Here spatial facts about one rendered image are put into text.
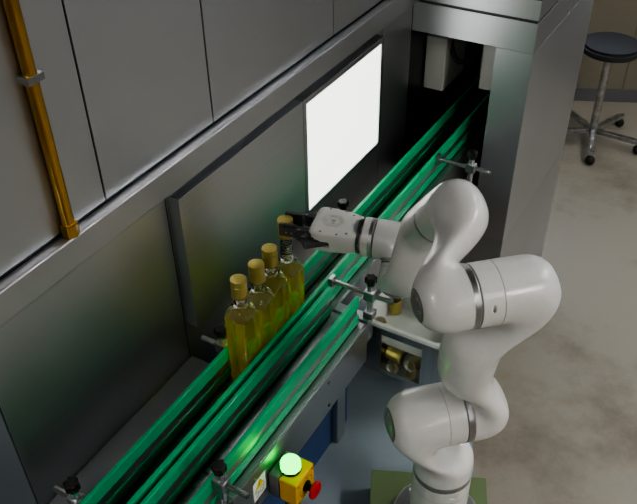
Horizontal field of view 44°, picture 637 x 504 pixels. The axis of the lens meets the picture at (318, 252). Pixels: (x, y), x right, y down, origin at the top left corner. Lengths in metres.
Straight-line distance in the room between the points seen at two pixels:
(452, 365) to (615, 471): 1.82
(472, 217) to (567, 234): 2.87
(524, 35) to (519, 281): 1.27
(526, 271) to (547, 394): 2.08
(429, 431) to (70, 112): 0.83
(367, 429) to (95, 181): 1.01
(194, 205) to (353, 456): 0.78
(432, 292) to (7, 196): 0.65
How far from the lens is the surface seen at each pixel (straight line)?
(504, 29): 2.36
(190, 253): 1.64
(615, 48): 4.58
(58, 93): 1.30
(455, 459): 1.61
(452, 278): 1.15
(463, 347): 1.29
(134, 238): 1.53
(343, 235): 1.60
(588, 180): 4.52
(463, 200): 1.23
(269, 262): 1.67
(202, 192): 1.61
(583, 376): 3.36
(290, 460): 1.66
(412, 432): 1.47
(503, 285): 1.17
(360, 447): 2.03
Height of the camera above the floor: 2.35
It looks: 38 degrees down
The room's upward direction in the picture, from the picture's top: 1 degrees counter-clockwise
